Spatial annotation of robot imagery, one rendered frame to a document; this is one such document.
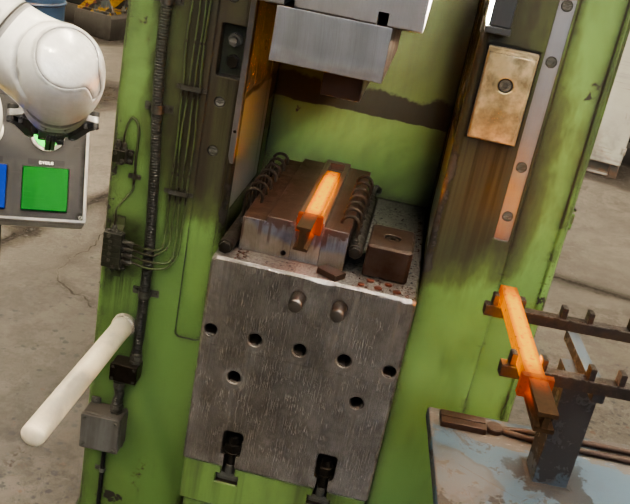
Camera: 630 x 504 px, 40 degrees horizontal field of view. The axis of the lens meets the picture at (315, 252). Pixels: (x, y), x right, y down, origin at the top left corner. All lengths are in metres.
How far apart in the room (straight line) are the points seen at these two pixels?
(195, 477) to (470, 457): 0.58
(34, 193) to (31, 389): 1.38
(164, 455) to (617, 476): 1.00
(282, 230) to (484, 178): 0.40
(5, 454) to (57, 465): 0.15
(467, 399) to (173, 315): 0.65
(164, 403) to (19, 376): 0.98
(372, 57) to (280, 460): 0.80
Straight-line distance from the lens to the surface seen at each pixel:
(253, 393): 1.70
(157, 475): 2.12
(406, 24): 1.50
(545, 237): 1.75
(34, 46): 1.03
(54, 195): 1.54
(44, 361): 2.99
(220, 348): 1.66
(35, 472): 2.52
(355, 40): 1.51
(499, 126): 1.65
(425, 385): 1.87
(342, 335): 1.60
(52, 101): 1.05
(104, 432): 2.03
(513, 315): 1.45
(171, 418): 2.02
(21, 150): 1.56
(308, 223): 1.52
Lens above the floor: 1.55
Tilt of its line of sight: 22 degrees down
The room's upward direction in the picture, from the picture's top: 11 degrees clockwise
